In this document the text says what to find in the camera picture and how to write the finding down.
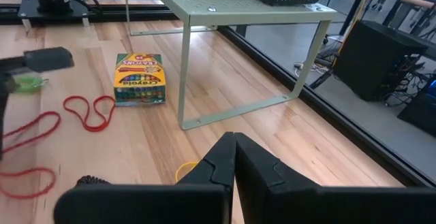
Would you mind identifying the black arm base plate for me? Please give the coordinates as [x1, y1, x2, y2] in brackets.
[17, 0, 90, 22]

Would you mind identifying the yellow rubber band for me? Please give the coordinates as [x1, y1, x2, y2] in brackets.
[174, 161, 199, 184]

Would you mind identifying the green spiral coil bracelet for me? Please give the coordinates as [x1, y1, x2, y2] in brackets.
[12, 74, 48, 94]

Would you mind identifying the white floor cable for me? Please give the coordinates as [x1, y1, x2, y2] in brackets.
[294, 62, 328, 75]

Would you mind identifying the red rubber band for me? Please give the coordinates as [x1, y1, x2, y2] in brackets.
[63, 95, 117, 133]

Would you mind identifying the green metal shelf riser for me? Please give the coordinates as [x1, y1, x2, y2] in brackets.
[119, 0, 338, 131]

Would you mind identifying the black computer case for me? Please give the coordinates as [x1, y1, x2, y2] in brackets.
[332, 19, 430, 102]

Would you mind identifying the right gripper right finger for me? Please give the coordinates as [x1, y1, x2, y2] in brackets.
[234, 132, 436, 224]

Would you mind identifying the Crayola crayon box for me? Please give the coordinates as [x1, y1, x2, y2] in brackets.
[113, 52, 167, 108]

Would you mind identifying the orange rubber band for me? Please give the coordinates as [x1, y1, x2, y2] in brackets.
[0, 167, 57, 200]
[0, 110, 62, 154]

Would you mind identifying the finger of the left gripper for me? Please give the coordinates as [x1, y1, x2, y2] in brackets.
[0, 46, 75, 75]

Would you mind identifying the black spiral coil bracelet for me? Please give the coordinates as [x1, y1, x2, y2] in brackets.
[74, 175, 112, 188]

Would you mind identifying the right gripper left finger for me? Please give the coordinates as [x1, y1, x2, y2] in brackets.
[54, 132, 236, 224]

